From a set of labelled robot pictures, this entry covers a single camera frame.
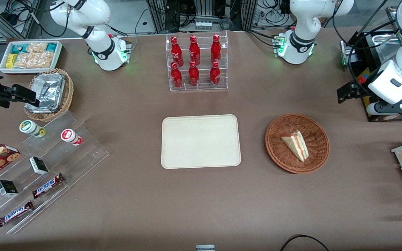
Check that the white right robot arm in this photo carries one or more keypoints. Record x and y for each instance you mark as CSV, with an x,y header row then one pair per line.
x,y
92,14

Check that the beige plastic tray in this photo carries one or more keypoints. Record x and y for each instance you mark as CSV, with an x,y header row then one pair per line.
x,y
201,141

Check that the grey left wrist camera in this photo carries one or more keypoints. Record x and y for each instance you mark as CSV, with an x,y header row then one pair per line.
x,y
375,108

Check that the round brown wicker basket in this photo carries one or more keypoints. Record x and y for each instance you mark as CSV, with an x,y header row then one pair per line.
x,y
284,160

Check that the light wicker basket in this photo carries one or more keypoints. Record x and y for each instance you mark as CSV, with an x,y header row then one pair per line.
x,y
69,94

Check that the clear acrylic bottle rack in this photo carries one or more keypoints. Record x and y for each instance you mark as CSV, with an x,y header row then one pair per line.
x,y
204,73

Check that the small dark green box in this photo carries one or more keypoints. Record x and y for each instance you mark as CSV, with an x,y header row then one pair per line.
x,y
38,166
7,188

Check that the yellow snack pack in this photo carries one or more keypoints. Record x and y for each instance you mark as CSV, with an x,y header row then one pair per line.
x,y
10,61

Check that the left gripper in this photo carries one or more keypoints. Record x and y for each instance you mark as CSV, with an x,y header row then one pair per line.
x,y
362,87

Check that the teal snack pack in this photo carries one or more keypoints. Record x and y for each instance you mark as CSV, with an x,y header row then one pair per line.
x,y
19,48
51,46

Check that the brown snickers bar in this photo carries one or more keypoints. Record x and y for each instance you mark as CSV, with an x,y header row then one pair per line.
x,y
47,185
15,213

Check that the grey power strip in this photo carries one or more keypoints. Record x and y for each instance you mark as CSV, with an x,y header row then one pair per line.
x,y
202,25

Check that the white rectangular snack bin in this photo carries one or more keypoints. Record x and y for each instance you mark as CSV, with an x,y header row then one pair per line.
x,y
59,57

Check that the triangular sandwich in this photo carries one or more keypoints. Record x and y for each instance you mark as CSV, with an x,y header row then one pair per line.
x,y
297,144

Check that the clear acrylic stepped display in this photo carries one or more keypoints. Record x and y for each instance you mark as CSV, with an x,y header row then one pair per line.
x,y
82,153

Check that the black hot food case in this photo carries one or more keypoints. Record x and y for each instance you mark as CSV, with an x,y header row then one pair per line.
x,y
379,45

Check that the small clear cracker bag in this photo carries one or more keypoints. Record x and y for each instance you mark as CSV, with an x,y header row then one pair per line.
x,y
37,47

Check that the small grey device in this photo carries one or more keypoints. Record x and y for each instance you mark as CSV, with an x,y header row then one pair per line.
x,y
205,248

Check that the crumpled aluminium foil container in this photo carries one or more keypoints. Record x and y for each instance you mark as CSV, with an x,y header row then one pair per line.
x,y
47,90

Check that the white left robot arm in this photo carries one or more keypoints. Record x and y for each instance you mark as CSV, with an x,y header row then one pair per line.
x,y
304,21

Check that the aluminium frame rack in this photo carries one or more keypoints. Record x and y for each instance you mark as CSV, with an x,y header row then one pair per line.
x,y
204,10

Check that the red cola bottle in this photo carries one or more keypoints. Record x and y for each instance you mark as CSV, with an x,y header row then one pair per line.
x,y
215,75
176,77
177,52
194,51
193,76
216,49

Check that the large clear cracker bag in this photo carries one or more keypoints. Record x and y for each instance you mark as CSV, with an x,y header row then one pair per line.
x,y
33,60

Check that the red lid snack cup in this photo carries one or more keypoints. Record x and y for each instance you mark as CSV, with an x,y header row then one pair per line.
x,y
70,136

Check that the green lid snack cup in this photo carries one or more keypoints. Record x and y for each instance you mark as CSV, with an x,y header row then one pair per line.
x,y
30,128

